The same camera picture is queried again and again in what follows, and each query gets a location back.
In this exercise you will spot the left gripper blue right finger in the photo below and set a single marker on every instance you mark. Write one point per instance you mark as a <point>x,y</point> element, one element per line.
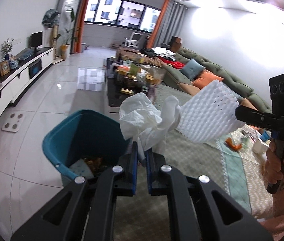
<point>198,208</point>

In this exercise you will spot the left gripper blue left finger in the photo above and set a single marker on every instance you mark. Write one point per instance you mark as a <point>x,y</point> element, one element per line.
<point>84,209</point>

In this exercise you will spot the orange peel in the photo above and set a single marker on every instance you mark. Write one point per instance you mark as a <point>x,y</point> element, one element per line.
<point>235,147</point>

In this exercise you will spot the white foam net sheet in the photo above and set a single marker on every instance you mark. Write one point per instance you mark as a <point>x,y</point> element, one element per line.
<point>210,114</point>

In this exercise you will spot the white tissue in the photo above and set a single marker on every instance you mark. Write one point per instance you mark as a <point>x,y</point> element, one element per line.
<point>144,124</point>

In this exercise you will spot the teal plastic trash bin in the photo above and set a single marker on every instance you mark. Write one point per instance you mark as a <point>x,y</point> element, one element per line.
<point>85,134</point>

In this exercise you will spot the right hand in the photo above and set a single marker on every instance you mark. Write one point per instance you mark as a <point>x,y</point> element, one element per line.
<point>274,167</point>

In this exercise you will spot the patterned tablecloth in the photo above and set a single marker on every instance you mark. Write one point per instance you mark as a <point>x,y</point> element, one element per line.
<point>239,173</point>

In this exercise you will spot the orange cushion far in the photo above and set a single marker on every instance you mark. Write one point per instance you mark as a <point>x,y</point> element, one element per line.
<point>205,78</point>

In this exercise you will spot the green brown sectional sofa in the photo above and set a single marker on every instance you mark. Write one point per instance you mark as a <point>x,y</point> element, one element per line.
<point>175,79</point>

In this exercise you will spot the blue cushion far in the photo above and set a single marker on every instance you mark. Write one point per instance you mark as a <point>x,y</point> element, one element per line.
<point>192,69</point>

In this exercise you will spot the white bathroom scale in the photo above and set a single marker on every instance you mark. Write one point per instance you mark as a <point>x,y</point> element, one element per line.
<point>13,122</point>

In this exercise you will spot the pile of clothes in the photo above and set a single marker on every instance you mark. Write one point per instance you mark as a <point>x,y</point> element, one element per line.
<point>160,56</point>

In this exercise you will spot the white black tv cabinet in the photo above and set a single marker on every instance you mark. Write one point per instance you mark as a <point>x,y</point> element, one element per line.
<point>15,84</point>

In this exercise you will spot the cluttered coffee table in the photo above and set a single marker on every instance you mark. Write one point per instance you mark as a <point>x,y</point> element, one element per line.
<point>127,74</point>

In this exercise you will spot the right orange grey curtain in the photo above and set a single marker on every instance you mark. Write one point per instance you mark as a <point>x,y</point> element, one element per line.
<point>169,23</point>

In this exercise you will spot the orange grey curtain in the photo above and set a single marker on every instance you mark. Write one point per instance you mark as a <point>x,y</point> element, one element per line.
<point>76,46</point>
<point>169,23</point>

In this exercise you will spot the framed picture on cabinet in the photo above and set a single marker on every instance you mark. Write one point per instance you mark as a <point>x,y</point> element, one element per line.
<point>4,67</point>

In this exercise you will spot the white office chair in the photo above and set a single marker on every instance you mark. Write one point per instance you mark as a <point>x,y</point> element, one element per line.
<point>133,41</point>

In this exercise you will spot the tall potted plant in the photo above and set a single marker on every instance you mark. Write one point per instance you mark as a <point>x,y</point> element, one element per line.
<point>65,33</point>

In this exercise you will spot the small black monitor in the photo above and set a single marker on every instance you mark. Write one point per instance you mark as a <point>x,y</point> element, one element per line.
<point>36,39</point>

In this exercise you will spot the white standing air conditioner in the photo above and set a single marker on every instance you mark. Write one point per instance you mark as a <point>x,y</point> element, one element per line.
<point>66,4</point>

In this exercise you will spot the left orange grey curtain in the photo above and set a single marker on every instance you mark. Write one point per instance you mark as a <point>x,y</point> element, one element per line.
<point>76,46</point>

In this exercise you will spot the window with black frame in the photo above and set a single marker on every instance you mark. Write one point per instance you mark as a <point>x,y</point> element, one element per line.
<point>122,13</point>

